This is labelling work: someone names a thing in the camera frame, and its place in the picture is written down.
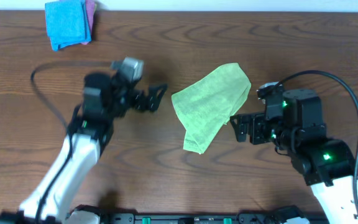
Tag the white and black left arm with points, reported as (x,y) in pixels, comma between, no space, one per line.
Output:
(105,98)

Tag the blue folded cloth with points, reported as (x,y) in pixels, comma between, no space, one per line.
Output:
(67,23)

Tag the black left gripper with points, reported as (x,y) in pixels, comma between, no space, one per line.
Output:
(140,99)

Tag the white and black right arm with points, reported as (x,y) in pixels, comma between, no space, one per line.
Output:
(293,122)

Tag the pink folded cloth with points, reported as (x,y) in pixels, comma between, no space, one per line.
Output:
(90,8)

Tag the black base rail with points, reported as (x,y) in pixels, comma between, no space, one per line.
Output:
(240,218)

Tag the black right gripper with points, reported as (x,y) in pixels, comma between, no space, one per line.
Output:
(253,128)

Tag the green microfiber cloth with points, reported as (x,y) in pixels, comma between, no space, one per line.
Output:
(205,106)

